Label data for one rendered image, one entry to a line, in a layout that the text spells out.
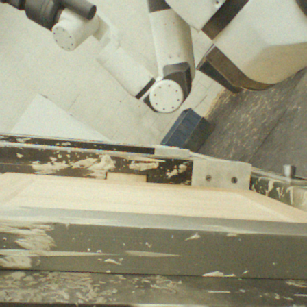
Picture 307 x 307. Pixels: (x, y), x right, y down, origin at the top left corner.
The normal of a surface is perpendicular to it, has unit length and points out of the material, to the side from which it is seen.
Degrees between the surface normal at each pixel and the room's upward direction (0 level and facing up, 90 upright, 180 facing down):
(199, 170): 90
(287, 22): 86
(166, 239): 90
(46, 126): 90
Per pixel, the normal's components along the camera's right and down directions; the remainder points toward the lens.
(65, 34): -0.47, 0.68
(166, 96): -0.06, 0.33
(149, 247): 0.15, 0.07
